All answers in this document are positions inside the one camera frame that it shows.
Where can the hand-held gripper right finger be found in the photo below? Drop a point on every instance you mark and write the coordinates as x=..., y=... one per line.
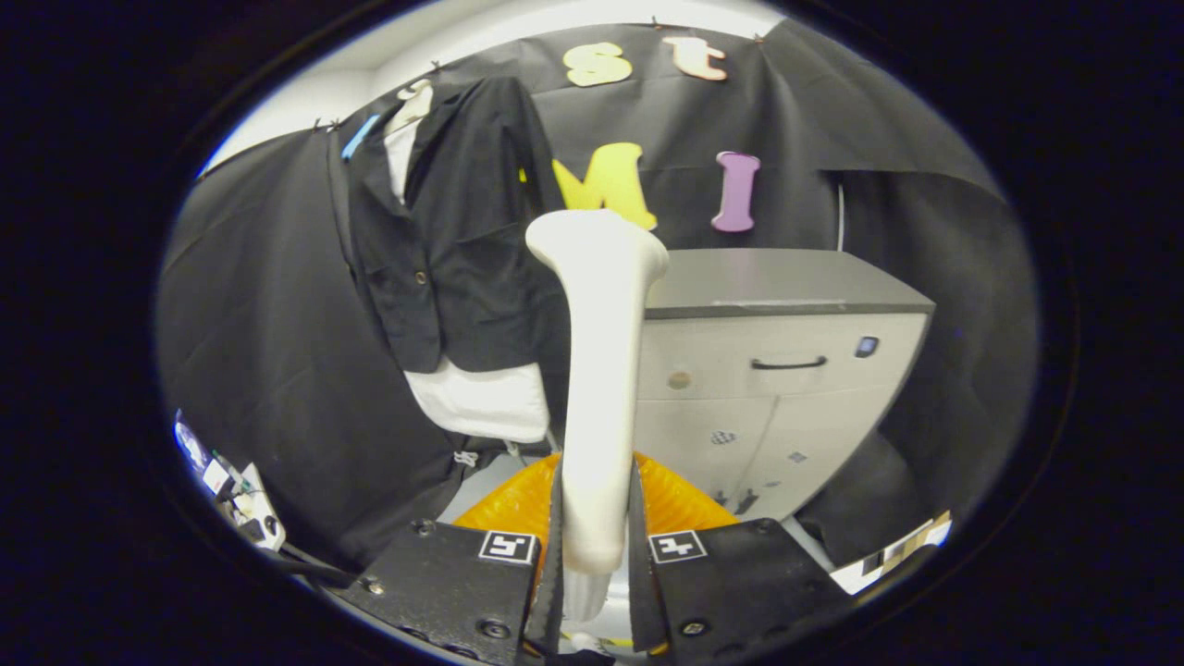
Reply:
x=740, y=583

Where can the grey cabinet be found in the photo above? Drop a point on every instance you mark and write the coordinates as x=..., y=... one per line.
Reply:
x=777, y=277

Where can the black suit jacket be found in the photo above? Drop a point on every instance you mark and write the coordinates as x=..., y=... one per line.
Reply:
x=462, y=277

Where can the white shirt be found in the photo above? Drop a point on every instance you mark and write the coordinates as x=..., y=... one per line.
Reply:
x=481, y=402

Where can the white garment steamer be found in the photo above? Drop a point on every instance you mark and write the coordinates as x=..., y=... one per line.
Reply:
x=601, y=370

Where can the tablet screen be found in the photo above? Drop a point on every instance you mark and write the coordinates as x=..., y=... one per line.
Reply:
x=190, y=444

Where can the black backdrop cloth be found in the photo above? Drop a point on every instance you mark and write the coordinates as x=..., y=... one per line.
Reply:
x=268, y=370

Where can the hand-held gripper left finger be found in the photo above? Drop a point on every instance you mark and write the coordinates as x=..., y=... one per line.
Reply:
x=453, y=583

